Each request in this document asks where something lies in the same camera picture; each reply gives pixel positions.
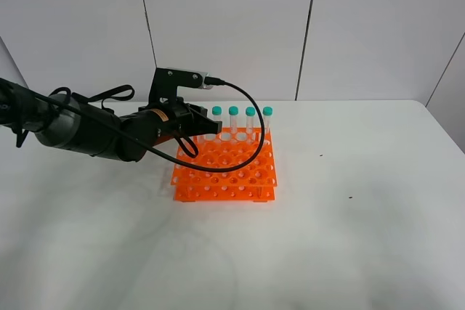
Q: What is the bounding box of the row tube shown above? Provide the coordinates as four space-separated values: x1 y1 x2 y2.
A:
262 106 273 134
211 106 222 134
246 107 256 135
228 106 239 134

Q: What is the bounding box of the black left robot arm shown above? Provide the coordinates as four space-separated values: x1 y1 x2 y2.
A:
1 79 222 162

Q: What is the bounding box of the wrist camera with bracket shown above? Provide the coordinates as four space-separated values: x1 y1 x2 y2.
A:
148 68 225 108

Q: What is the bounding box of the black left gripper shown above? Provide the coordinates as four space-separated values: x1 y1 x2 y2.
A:
138 97 222 144

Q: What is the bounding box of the black camera usb cable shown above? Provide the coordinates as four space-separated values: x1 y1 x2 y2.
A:
0 78 267 172

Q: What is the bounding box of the orange plastic test tube rack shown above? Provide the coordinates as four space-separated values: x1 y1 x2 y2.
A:
169 126 279 203

